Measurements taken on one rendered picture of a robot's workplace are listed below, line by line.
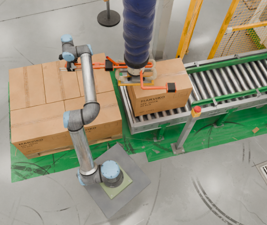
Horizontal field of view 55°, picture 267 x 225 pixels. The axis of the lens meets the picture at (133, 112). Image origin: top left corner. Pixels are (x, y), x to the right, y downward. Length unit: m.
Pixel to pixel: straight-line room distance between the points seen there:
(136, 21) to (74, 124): 0.84
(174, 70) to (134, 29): 0.96
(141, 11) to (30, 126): 1.80
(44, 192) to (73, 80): 1.37
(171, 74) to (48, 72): 1.51
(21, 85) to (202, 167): 2.42
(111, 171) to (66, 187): 1.20
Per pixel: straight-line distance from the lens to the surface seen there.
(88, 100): 1.83
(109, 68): 2.38
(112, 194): 2.37
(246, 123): 3.83
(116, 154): 2.50
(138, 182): 2.43
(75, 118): 1.78
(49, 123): 2.97
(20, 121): 3.08
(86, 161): 2.05
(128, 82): 2.44
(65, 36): 2.19
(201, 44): 4.45
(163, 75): 2.72
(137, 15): 1.87
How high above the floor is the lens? 3.11
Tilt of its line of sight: 62 degrees down
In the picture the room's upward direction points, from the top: 4 degrees clockwise
